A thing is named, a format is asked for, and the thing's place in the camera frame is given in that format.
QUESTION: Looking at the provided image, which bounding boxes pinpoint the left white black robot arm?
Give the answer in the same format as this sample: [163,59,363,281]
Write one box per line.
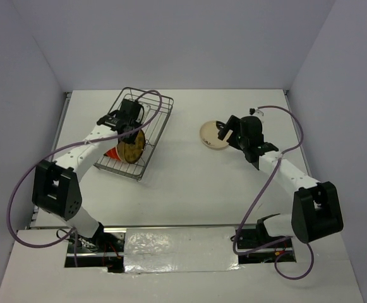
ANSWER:
[32,99,150,252]

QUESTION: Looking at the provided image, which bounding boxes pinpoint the metal wire dish rack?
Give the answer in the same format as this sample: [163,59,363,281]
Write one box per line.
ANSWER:
[94,87,174,181]

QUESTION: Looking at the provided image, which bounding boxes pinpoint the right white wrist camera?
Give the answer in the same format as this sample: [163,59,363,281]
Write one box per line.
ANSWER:
[249,107,264,119]

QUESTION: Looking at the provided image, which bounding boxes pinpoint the front orange plate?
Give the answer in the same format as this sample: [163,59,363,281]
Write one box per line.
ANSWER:
[105,147,119,160]

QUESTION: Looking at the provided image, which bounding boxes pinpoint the silver foil tape patch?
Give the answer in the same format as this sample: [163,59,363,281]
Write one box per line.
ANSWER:
[123,227,239,273]

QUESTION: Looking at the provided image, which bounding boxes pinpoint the cream plate with black patch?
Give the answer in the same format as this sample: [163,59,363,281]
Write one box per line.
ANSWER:
[200,121,232,150]

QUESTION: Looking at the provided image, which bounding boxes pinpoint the metal base rail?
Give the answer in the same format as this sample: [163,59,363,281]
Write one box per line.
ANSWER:
[64,226,296,274]

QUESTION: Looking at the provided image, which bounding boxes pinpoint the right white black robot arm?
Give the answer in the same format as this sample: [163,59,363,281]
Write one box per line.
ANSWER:
[217,116,344,247]

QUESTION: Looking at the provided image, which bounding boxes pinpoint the yellow patterned plate brown rim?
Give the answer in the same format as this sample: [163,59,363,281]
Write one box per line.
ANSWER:
[123,130,146,164]

